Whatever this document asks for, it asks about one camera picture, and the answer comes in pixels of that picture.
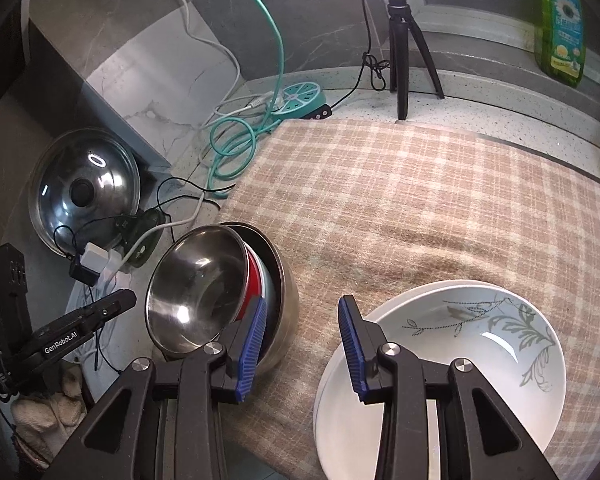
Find light blue ceramic bowl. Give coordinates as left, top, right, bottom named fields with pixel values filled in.
left=367, top=280, right=567, bottom=450

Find plain white plate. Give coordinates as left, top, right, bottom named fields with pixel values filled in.
left=313, top=349, right=382, bottom=479

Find red steel-lined saucepan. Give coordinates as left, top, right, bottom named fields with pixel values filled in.
left=145, top=224, right=274, bottom=360

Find large stainless steel bowl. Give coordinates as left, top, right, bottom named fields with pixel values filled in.
left=223, top=221, right=300, bottom=376

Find beige rag cloth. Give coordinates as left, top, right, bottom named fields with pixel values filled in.
left=10, top=364, right=87, bottom=470

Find black GenRobot device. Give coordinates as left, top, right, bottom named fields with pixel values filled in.
left=0, top=244, right=136, bottom=402

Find white power adapter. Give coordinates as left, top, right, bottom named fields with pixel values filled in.
left=80, top=242, right=122, bottom=274

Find glass pot lid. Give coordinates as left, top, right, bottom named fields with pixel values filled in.
left=28, top=128, right=140, bottom=257

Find plaid beige table cloth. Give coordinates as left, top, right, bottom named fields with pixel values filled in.
left=220, top=119, right=600, bottom=479

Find teal round power strip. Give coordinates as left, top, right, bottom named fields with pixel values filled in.
left=272, top=81, right=332, bottom=120

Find green dish soap bottle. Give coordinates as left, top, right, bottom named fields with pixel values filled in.
left=534, top=0, right=586, bottom=88

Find black tripod stand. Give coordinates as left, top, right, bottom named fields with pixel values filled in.
left=385, top=0, right=444, bottom=120

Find teal power cable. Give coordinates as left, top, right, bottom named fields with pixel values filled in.
left=206, top=0, right=285, bottom=201

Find white charger cable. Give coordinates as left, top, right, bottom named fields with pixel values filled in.
left=149, top=0, right=276, bottom=126

